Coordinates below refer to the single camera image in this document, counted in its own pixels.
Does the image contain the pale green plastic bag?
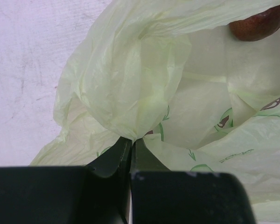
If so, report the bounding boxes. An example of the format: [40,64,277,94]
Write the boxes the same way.
[31,0,280,222]

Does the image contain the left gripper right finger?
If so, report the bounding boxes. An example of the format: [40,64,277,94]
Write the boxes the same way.
[130,139,256,224]

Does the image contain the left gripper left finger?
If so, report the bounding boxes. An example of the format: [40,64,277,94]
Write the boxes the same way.
[0,137,132,224]

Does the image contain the dark red plum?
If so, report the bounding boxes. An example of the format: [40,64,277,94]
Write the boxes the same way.
[229,5,280,42]

